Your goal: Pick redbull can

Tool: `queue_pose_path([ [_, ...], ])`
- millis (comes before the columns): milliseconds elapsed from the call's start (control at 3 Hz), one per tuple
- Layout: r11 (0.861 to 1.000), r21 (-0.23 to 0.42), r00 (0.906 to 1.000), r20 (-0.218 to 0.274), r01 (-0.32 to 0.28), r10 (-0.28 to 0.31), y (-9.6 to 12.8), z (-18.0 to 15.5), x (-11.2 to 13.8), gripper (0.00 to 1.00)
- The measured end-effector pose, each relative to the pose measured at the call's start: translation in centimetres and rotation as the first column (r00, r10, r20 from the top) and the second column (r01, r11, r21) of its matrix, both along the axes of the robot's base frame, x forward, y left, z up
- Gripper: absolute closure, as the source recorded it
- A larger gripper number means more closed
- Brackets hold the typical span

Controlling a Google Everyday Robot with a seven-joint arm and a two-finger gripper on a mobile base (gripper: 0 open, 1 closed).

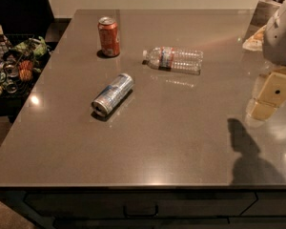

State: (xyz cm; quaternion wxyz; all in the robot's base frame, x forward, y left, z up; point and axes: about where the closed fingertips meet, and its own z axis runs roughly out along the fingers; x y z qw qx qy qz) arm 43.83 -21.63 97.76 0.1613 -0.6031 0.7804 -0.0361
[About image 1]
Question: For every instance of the orange soda can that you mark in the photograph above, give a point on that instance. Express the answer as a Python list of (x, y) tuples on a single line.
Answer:
[(109, 37)]

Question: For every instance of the green snack bag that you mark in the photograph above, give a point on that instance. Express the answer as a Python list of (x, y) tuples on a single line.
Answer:
[(32, 48)]

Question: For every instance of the dark cabinet drawer front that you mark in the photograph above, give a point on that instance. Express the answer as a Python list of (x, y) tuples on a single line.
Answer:
[(110, 205)]

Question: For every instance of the clear plastic water bottle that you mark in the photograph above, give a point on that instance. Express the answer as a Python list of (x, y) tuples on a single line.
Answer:
[(173, 59)]

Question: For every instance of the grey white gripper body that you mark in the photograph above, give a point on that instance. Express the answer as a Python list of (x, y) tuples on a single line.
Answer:
[(281, 43)]

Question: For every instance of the orange mesh fruit bag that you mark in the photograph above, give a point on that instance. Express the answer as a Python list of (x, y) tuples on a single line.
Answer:
[(25, 70)]

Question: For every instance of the crushed cans in basket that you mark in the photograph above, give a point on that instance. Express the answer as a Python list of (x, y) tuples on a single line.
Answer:
[(8, 75)]

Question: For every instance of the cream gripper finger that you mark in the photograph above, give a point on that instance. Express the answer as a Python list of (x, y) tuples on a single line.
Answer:
[(268, 95)]

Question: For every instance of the white plate with food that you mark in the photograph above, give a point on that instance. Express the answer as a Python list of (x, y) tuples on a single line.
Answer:
[(255, 42)]

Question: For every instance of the black drawer handle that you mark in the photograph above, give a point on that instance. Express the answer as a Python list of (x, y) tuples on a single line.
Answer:
[(140, 212)]

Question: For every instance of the grey planter pot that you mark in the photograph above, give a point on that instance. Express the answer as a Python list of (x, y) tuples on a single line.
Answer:
[(263, 12)]

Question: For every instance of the silver blue redbull can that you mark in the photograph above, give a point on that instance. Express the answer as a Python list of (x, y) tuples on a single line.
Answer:
[(111, 96)]

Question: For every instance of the black wire basket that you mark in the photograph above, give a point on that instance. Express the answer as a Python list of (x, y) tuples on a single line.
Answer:
[(22, 59)]

